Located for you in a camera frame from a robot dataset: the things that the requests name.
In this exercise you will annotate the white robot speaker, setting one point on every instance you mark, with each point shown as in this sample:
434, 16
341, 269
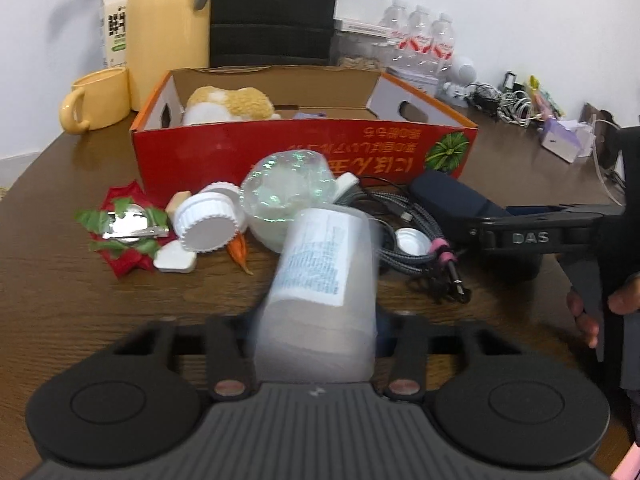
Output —
461, 72

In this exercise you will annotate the white ribbed cap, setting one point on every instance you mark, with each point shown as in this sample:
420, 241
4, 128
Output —
220, 191

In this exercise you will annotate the dark blue case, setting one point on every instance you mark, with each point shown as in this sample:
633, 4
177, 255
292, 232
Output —
450, 195

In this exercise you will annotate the clear nut container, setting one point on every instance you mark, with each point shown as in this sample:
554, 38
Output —
360, 42

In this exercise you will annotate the red cardboard box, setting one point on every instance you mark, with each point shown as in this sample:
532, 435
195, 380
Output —
300, 147

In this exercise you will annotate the beige foam piece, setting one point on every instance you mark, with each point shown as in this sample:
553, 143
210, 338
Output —
179, 202

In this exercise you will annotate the white plastic bottle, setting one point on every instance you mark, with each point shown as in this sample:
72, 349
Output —
320, 285

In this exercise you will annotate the white ribbed-lid jar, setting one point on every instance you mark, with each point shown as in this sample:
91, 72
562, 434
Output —
207, 225

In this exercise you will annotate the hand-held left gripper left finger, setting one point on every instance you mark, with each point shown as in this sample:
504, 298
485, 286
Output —
225, 350

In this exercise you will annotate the purple tissue box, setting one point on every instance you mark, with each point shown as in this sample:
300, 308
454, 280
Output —
565, 137

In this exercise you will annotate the purple cloth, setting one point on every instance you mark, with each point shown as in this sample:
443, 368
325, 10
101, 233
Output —
310, 115

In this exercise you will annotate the yellow thermos jug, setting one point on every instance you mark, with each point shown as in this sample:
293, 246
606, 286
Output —
167, 35

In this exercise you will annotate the red poinsettia hair clip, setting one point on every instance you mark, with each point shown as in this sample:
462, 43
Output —
125, 230

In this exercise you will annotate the orange toy carrot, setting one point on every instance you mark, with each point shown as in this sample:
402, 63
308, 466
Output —
239, 252

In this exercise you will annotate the yellow mug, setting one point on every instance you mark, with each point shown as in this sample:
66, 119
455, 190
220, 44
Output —
100, 100

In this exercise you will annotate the person's right hand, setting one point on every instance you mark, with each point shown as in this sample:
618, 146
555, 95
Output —
625, 300

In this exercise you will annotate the white round charger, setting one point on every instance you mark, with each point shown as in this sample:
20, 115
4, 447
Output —
412, 241

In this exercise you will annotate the pink cloth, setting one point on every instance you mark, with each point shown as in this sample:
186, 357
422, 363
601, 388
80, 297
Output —
627, 462

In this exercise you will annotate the black paper bag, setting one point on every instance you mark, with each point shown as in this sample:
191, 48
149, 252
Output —
275, 10

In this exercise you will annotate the small white case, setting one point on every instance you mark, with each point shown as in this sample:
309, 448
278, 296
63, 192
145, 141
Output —
175, 258

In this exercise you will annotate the colourful pen bundle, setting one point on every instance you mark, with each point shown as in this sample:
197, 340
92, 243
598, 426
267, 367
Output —
545, 97

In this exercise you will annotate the white grey plug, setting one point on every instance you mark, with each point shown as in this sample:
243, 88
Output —
347, 185

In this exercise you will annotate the small black device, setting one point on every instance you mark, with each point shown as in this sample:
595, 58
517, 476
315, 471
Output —
510, 81

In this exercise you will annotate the white milk carton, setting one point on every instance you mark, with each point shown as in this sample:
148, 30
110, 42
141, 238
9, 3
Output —
116, 25

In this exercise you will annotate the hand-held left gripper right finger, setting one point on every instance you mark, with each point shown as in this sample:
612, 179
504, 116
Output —
407, 350

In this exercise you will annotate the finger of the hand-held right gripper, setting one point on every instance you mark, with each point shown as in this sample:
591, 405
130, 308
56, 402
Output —
530, 210

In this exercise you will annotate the yellow white plush toy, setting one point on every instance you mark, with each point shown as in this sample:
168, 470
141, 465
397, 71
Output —
225, 105

